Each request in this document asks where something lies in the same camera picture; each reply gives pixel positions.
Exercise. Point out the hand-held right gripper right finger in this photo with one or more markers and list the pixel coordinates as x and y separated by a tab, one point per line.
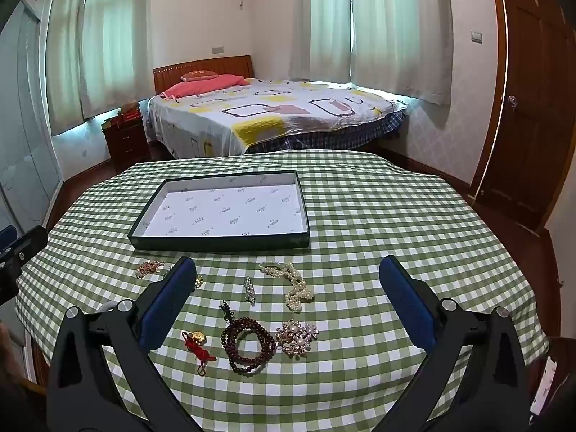
407	306

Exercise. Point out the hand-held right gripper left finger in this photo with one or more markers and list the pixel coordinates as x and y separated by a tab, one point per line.
166	306

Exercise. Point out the red knot gold charm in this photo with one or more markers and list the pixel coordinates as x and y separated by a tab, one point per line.
198	281

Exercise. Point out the rose gold brooch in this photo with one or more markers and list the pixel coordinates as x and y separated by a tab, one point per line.
150	268

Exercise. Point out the rhinestone hair clip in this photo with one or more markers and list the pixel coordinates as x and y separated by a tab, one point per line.
249	289

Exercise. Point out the dark green tray box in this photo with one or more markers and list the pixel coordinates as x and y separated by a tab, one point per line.
225	209

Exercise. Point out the pearl flower brooch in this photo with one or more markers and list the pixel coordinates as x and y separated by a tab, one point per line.
296	337

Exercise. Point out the green checked tablecloth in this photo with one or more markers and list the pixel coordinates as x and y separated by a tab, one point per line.
360	234

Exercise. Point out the glass sliding wardrobe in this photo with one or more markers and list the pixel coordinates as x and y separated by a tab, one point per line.
27	121

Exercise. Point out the dark wooden nightstand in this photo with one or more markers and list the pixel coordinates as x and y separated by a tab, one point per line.
128	144

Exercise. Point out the white flat object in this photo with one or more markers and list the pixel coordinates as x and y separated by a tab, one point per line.
544	384

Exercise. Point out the red boxes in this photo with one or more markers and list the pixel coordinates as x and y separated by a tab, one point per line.
123	117

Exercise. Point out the white sheer curtain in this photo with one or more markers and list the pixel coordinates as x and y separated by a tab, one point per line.
117	40
65	54
400	31
319	22

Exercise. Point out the pink pillow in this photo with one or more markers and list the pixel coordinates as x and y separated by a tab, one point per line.
202	86

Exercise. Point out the bed with patterned sheet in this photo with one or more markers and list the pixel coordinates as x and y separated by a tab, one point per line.
279	112

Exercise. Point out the red patterned cushion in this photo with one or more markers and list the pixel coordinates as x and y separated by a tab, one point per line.
200	75

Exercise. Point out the brown wooden door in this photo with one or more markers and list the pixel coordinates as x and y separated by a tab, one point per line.
531	99

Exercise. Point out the wooden headboard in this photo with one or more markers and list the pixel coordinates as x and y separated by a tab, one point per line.
202	65

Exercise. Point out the wall light switch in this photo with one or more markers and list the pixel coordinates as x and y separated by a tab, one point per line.
477	36

